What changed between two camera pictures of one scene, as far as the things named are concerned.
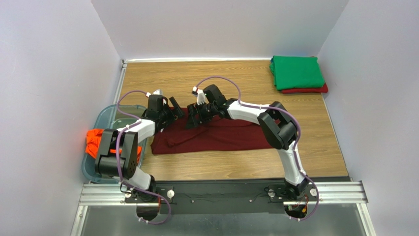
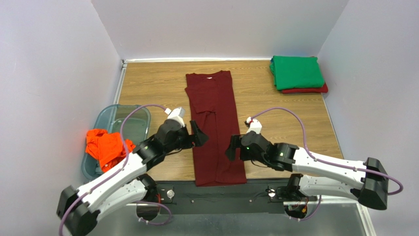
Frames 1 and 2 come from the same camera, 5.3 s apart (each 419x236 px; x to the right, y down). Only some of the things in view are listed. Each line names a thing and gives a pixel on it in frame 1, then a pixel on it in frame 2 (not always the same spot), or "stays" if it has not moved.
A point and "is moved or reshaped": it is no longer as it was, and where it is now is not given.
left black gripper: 172,110 → 192,136
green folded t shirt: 293,72 stays
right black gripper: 199,112 → 237,146
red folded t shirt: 322,89 stays
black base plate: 264,196 stays
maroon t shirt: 224,134 is moved or reshaped
